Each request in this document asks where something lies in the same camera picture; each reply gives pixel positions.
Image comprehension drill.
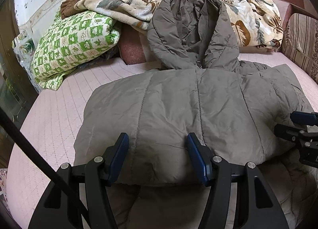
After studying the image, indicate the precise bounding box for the black cable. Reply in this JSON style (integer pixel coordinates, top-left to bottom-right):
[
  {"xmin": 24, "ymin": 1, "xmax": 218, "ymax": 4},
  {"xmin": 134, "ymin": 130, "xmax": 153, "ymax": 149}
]
[{"xmin": 0, "ymin": 107, "xmax": 90, "ymax": 219}]

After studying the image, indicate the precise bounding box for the beige leaf-print blanket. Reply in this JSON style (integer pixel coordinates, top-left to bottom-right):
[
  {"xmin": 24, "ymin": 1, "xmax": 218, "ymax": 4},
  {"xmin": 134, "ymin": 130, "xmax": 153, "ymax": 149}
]
[{"xmin": 73, "ymin": 0, "xmax": 283, "ymax": 49}]

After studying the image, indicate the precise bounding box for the grey-brown quilted hooded jacket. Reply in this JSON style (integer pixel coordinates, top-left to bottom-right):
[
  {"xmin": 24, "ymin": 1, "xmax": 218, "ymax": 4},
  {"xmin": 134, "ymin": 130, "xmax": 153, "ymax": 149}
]
[{"xmin": 74, "ymin": 0, "xmax": 317, "ymax": 228}]

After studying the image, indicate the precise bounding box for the striped floral cushion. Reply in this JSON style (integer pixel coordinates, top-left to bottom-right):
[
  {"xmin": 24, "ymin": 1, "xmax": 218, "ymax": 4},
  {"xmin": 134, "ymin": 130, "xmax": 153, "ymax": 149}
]
[{"xmin": 282, "ymin": 13, "xmax": 318, "ymax": 82}]

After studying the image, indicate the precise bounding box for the green white checkered pillow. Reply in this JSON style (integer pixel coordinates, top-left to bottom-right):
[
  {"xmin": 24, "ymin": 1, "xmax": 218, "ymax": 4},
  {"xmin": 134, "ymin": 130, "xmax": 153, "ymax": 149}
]
[{"xmin": 31, "ymin": 11, "xmax": 121, "ymax": 91}]

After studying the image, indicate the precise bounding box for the brown knitted cloth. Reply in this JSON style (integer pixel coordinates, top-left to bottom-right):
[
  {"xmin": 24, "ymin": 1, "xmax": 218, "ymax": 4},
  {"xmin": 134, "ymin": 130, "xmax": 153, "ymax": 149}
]
[{"xmin": 60, "ymin": 0, "xmax": 83, "ymax": 19}]

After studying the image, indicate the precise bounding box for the dark red pillow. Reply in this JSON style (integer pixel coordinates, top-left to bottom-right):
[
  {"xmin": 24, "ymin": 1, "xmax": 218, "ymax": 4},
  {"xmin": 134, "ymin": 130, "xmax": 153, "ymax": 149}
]
[{"xmin": 117, "ymin": 24, "xmax": 146, "ymax": 65}]

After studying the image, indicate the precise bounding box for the dark wooden glass door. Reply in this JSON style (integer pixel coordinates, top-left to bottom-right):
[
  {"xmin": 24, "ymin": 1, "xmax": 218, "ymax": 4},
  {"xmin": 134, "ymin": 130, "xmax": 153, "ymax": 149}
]
[{"xmin": 0, "ymin": 0, "xmax": 38, "ymax": 167}]

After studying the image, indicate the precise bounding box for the pink quilted bed sheet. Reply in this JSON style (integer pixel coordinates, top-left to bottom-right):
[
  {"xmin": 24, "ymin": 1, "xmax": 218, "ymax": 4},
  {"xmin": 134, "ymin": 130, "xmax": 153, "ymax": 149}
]
[{"xmin": 7, "ymin": 58, "xmax": 317, "ymax": 228}]

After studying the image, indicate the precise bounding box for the floral plastic bag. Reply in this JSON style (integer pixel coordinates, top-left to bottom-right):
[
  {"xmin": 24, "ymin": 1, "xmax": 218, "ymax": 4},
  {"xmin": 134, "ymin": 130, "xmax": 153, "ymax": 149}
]
[{"xmin": 12, "ymin": 29, "xmax": 36, "ymax": 63}]

